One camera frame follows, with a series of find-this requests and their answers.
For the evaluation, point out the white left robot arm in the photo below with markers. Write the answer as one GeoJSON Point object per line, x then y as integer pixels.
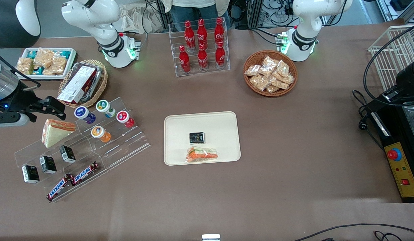
{"type": "Point", "coordinates": [304, 20]}

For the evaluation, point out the red biscuit box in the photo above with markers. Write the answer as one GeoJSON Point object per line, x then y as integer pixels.
{"type": "Point", "coordinates": [78, 83]}

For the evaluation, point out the cream plastic tray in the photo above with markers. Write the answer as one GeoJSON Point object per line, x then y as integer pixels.
{"type": "Point", "coordinates": [220, 134]}

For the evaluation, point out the clear acrylic bottle rack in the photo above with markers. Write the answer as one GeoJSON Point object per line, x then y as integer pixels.
{"type": "Point", "coordinates": [175, 47]}

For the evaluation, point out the oval wicker basket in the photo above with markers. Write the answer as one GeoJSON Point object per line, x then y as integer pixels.
{"type": "Point", "coordinates": [101, 87]}

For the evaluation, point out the black control box yellow panel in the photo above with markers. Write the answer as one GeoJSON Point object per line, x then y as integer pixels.
{"type": "Point", "coordinates": [402, 167]}

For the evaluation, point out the red gum bottle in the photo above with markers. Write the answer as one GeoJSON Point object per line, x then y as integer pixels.
{"type": "Point", "coordinates": [123, 117]}

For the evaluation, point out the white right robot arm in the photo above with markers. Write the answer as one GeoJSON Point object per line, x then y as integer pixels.
{"type": "Point", "coordinates": [93, 13]}

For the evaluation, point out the wrapped triangle sandwich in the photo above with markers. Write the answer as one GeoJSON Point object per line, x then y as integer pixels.
{"type": "Point", "coordinates": [201, 154]}
{"type": "Point", "coordinates": [56, 134]}

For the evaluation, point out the clear cracker snack pack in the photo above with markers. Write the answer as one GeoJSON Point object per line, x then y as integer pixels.
{"type": "Point", "coordinates": [280, 83]}
{"type": "Point", "coordinates": [268, 65]}
{"type": "Point", "coordinates": [288, 79]}
{"type": "Point", "coordinates": [252, 70]}
{"type": "Point", "coordinates": [282, 68]}
{"type": "Point", "coordinates": [260, 82]}
{"type": "Point", "coordinates": [272, 89]}

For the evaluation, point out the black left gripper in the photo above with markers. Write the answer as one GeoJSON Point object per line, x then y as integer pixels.
{"type": "Point", "coordinates": [408, 79]}

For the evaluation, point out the green gum bottle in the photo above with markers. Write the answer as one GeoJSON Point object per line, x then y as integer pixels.
{"type": "Point", "coordinates": [103, 106]}

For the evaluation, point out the round wicker basket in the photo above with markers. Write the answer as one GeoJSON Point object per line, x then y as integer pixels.
{"type": "Point", "coordinates": [253, 55]}

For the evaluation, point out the dark plastic packaging tray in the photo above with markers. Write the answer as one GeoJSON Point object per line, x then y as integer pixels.
{"type": "Point", "coordinates": [93, 67]}

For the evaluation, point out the person in blue jeans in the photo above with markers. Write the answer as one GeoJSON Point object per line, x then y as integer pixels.
{"type": "Point", "coordinates": [190, 10]}

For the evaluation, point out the white rectangular snack tray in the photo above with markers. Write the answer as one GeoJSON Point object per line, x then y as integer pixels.
{"type": "Point", "coordinates": [70, 63]}

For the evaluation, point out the red Coca-Cola bottle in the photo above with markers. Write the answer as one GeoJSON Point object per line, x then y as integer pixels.
{"type": "Point", "coordinates": [220, 57]}
{"type": "Point", "coordinates": [189, 36]}
{"type": "Point", "coordinates": [219, 31]}
{"type": "Point", "coordinates": [202, 33]}
{"type": "Point", "coordinates": [184, 62]}
{"type": "Point", "coordinates": [202, 59]}

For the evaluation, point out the purple gum bottle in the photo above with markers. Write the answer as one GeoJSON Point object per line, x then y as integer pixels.
{"type": "Point", "coordinates": [82, 112]}

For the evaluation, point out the crumpled beige paper bag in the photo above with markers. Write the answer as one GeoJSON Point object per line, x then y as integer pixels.
{"type": "Point", "coordinates": [140, 18]}

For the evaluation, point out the clear plastic container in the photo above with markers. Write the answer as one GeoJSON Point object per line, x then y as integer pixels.
{"type": "Point", "coordinates": [412, 122]}

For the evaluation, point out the clear acrylic gum stand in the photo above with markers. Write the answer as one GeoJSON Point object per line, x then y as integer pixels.
{"type": "Point", "coordinates": [126, 144]}

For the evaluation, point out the rice crisp snack pack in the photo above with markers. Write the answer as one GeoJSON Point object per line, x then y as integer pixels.
{"type": "Point", "coordinates": [25, 66]}
{"type": "Point", "coordinates": [58, 65]}
{"type": "Point", "coordinates": [44, 57]}

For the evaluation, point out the small black box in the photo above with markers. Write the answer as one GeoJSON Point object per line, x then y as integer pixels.
{"type": "Point", "coordinates": [197, 137]}
{"type": "Point", "coordinates": [48, 164]}
{"type": "Point", "coordinates": [30, 174]}
{"type": "Point", "coordinates": [67, 154]}

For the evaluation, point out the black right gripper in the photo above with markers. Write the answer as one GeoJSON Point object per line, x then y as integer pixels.
{"type": "Point", "coordinates": [16, 99]}

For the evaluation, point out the teal snack pack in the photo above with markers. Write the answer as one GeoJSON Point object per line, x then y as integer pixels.
{"type": "Point", "coordinates": [32, 53]}
{"type": "Point", "coordinates": [38, 70]}
{"type": "Point", "coordinates": [63, 53]}

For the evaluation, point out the clear acrylic snack stand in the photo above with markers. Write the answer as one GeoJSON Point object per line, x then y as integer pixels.
{"type": "Point", "coordinates": [76, 157]}

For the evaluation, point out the orange gum bottle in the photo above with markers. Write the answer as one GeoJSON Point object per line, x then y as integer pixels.
{"type": "Point", "coordinates": [98, 132]}

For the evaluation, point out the small white device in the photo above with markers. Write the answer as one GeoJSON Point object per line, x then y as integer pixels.
{"type": "Point", "coordinates": [211, 237]}

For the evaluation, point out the Snickers bar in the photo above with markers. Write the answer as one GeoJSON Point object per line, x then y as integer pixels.
{"type": "Point", "coordinates": [58, 188]}
{"type": "Point", "coordinates": [84, 173]}

